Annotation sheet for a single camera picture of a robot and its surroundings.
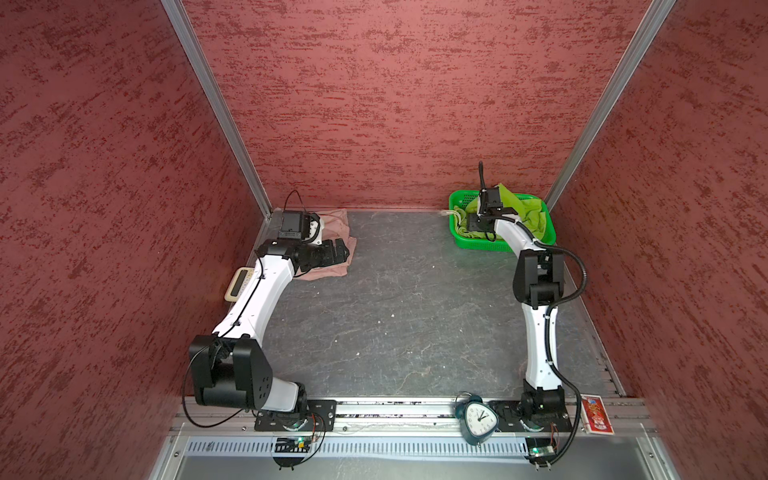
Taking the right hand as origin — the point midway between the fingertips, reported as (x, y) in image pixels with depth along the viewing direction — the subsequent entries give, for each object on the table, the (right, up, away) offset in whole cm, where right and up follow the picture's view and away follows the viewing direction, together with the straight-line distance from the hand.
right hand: (476, 225), depth 109 cm
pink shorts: (-53, 0, -2) cm, 53 cm away
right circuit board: (+4, -56, -39) cm, 69 cm away
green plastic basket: (-4, +12, +6) cm, 14 cm away
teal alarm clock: (-11, -49, -39) cm, 63 cm away
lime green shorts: (+21, +6, +4) cm, 23 cm away
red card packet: (+20, -50, -36) cm, 65 cm away
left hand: (-48, -11, -26) cm, 56 cm away
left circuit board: (-56, -56, -38) cm, 88 cm away
